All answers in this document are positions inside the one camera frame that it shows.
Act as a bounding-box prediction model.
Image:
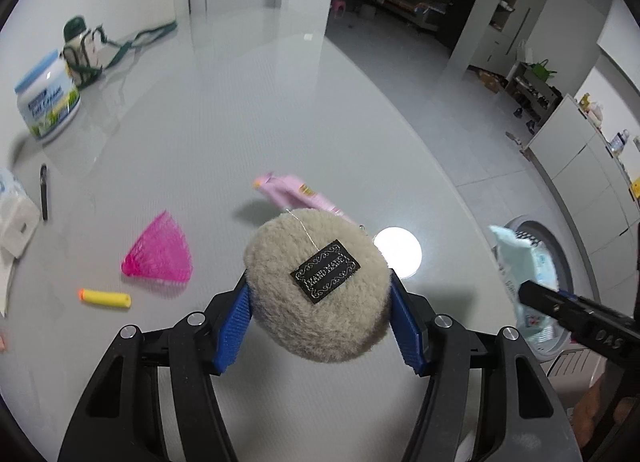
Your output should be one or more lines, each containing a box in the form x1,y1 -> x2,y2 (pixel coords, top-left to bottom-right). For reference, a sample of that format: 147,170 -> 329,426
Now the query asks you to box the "cardboard box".
475,70 -> 503,93

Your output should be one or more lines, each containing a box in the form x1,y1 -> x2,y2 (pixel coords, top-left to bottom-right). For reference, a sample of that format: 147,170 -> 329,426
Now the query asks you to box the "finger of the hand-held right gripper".
518,281 -> 578,325

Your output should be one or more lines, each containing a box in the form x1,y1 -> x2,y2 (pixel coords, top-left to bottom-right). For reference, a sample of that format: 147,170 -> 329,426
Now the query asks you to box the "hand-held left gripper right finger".
387,268 -> 586,462

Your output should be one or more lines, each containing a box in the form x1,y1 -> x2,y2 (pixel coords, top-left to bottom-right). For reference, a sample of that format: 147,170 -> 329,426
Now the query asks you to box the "pink snack packet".
252,172 -> 351,220

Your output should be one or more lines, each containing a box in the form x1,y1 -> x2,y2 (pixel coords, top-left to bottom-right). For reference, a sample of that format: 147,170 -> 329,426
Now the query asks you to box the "yellow foam dart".
77,288 -> 132,309

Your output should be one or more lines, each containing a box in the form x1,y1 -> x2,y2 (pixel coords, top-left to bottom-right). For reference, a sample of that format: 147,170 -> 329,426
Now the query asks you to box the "green bag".
527,58 -> 556,83

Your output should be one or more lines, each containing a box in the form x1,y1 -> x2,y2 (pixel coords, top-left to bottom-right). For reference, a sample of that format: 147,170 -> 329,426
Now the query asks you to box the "beige plush pouch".
243,209 -> 392,367

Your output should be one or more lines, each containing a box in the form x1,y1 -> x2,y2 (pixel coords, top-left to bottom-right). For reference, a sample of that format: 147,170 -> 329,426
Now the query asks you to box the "white folded paper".
0,255 -> 18,318

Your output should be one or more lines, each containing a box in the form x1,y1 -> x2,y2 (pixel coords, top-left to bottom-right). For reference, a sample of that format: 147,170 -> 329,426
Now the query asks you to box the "person's right hand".
572,377 -> 633,448

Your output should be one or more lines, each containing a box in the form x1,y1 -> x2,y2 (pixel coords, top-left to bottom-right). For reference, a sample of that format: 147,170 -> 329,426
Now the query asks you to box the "pink mesh net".
121,211 -> 194,284

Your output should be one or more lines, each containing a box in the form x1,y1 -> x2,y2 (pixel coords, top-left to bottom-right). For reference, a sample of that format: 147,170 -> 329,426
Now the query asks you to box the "grey perforated basket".
502,215 -> 583,360

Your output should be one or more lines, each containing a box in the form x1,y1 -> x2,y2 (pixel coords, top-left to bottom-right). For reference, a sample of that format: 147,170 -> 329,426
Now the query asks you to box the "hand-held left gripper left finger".
57,269 -> 256,462

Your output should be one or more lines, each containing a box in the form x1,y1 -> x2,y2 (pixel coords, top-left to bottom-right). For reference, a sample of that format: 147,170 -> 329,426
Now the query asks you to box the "white tissue pack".
0,167 -> 41,259

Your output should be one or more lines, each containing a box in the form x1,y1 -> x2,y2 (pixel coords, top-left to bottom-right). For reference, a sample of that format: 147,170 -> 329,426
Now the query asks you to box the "white milk powder can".
14,50 -> 82,140

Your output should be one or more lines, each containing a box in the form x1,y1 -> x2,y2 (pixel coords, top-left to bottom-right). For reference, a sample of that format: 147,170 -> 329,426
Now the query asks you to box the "white sideboard cabinet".
527,95 -> 640,243

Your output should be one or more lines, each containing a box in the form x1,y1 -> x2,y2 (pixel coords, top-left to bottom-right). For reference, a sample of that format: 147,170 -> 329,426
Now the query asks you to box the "blue white wet wipes pack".
489,225 -> 563,343

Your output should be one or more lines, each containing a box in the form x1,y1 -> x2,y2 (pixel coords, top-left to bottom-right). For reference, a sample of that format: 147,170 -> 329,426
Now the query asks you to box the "tall white shelf cabinet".
452,0 -> 553,78

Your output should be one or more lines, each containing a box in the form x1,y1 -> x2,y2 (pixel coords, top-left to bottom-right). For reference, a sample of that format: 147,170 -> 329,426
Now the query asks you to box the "water bottle with green strap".
62,15 -> 178,89

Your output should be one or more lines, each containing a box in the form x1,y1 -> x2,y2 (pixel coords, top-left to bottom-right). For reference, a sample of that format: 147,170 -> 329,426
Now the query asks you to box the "shoe rack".
505,61 -> 563,135

